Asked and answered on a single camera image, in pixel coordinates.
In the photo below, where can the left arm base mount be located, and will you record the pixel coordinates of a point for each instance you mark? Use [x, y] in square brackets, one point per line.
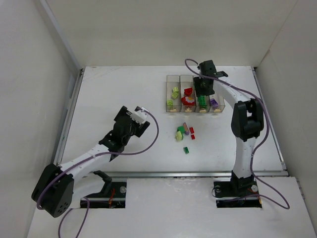
[110, 197]

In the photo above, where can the red flower lego piece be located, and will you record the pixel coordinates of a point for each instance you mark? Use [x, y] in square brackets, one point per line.
[188, 101]

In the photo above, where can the green purple yellow lego cluster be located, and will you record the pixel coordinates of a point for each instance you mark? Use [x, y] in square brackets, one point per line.
[181, 131]

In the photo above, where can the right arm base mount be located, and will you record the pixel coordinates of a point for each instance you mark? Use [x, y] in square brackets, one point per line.
[229, 196]

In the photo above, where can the red round lego piece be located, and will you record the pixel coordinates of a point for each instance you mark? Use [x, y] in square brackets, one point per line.
[188, 91]

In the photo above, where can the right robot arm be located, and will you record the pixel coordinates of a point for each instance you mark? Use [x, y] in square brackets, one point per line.
[246, 124]

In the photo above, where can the purple lego piece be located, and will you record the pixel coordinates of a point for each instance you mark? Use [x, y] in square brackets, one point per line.
[214, 103]

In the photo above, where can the small green lego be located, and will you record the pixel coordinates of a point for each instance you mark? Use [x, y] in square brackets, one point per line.
[201, 99]
[186, 150]

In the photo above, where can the lime green lego brick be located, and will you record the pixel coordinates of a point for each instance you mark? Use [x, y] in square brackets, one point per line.
[175, 89]

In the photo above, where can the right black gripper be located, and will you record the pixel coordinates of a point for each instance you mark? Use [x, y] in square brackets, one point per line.
[204, 87]

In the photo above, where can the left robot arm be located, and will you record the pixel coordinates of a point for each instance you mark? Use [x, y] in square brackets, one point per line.
[54, 189]

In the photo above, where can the aluminium rail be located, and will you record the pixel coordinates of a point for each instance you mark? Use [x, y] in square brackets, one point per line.
[282, 173]

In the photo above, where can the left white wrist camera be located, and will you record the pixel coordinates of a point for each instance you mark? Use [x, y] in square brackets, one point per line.
[139, 115]

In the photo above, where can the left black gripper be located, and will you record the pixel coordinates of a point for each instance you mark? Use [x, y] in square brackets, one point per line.
[132, 120]

